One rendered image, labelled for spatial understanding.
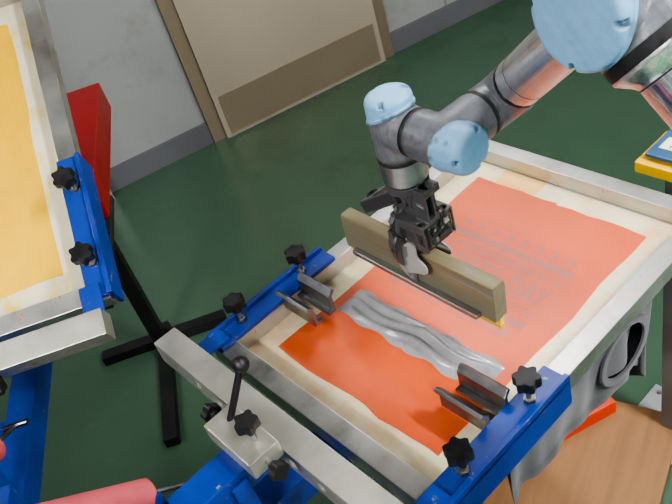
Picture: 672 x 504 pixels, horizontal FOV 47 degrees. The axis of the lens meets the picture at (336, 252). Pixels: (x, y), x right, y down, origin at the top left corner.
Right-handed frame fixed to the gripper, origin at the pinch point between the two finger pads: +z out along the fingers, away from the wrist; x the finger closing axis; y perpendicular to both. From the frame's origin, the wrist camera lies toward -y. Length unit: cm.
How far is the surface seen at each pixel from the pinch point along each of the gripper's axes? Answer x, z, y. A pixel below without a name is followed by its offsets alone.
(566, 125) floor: 182, 109, -104
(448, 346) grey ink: -3.8, 13.2, 7.0
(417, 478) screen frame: -28.1, 10.2, 22.5
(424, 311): 0.6, 13.6, -2.9
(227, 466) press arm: -46.5, 5.0, 0.5
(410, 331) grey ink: -4.9, 13.2, -1.3
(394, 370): -13.2, 13.7, 2.4
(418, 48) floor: 213, 109, -223
